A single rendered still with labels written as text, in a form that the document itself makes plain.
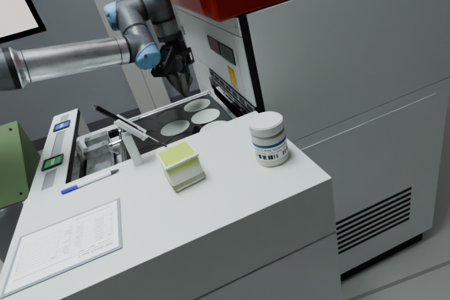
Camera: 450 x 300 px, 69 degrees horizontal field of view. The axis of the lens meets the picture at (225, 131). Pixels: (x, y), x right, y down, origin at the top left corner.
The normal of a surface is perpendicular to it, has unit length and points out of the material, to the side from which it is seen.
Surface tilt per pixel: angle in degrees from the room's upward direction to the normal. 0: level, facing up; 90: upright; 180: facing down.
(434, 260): 0
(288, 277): 90
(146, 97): 90
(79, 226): 0
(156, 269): 90
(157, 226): 0
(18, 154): 44
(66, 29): 90
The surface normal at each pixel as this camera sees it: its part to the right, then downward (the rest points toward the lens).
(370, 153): 0.33, 0.41
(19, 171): 0.00, -0.29
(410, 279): -0.23, -0.84
